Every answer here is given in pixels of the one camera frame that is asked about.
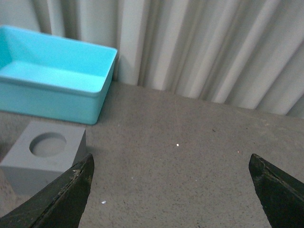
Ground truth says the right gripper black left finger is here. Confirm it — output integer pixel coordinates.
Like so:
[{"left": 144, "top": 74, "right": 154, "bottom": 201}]
[{"left": 0, "top": 154, "right": 94, "bottom": 228}]

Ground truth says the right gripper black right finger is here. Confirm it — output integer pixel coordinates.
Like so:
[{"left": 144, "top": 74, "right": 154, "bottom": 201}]
[{"left": 248, "top": 154, "right": 304, "bottom": 228}]

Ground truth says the gray block with round hole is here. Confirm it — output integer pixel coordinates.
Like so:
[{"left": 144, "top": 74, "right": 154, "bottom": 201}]
[{"left": 0, "top": 121, "right": 86, "bottom": 196}]

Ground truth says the light blue plastic box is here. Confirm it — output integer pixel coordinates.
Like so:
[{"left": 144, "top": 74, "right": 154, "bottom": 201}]
[{"left": 0, "top": 25, "right": 117, "bottom": 125}]

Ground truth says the white pleated curtain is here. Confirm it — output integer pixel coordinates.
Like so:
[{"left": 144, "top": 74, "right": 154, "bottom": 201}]
[{"left": 0, "top": 0, "right": 304, "bottom": 118}]

